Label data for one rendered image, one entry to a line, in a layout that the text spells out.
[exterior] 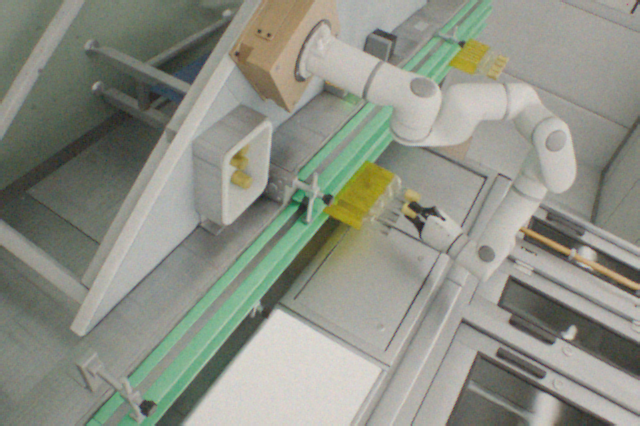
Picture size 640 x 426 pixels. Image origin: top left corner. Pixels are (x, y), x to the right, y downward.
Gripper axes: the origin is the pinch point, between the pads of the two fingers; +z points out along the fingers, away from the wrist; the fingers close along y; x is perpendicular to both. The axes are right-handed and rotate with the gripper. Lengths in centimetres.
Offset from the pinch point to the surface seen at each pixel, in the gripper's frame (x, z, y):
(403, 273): 10.0, -8.2, -12.4
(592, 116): -577, 48, -244
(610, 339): -25, -67, -17
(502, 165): -466, 102, -315
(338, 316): 35.0, -5.8, -12.2
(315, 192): 30.3, 12.9, 16.6
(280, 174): 32.3, 23.2, 15.9
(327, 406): 55, -22, -12
